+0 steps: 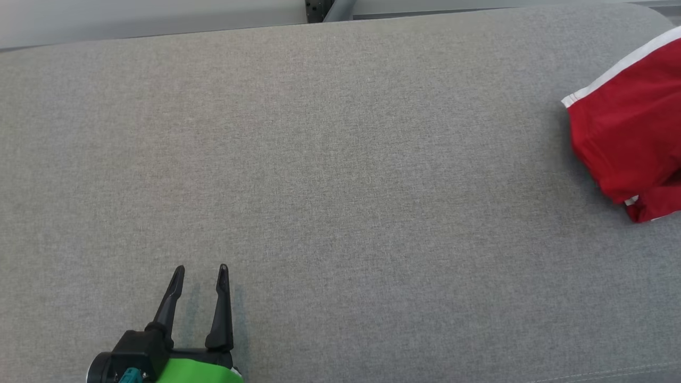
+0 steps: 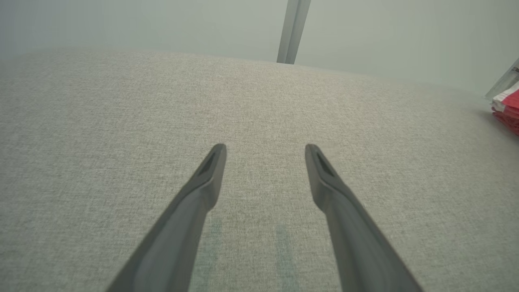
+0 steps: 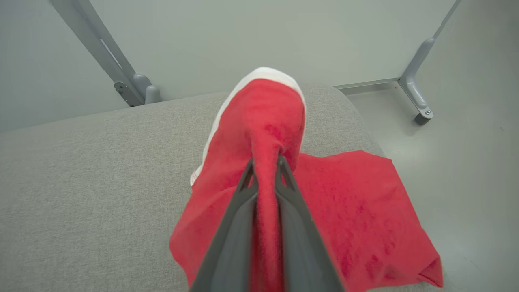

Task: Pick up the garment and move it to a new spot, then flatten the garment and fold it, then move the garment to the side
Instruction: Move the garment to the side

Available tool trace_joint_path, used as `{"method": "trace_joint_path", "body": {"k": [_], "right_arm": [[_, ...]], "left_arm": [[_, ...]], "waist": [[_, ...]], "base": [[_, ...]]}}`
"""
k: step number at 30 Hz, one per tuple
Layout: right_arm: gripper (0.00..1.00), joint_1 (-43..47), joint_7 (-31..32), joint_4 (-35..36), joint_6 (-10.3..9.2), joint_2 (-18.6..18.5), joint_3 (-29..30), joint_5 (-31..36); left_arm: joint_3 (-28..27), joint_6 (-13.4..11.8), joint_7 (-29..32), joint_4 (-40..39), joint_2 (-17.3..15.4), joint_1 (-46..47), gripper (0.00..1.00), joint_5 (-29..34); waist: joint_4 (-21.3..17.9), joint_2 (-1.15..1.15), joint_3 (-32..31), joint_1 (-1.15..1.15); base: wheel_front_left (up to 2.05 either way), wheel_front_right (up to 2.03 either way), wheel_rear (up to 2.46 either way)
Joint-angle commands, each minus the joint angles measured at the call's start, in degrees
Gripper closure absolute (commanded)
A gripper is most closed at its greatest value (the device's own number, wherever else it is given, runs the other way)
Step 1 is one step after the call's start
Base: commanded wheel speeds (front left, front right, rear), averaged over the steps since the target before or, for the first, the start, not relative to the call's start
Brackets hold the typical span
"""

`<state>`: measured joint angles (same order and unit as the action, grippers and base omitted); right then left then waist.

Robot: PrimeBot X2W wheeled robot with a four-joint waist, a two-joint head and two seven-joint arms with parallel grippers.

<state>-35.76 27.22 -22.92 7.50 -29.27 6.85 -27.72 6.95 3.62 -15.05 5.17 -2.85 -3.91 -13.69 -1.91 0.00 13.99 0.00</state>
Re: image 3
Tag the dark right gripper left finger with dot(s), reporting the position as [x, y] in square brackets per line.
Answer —
[233, 251]

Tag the grey metal post bracket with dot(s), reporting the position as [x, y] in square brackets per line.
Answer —
[101, 48]

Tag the red Bulls jersey shirt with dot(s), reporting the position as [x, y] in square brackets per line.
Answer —
[357, 211]

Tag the red shorts white stripes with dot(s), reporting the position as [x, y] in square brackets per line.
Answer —
[259, 117]

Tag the grey partition foot with caster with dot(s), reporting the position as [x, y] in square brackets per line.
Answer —
[413, 81]

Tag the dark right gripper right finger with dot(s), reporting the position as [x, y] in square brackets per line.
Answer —
[304, 251]

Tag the grey partition base rail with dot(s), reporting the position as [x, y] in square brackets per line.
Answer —
[365, 86]

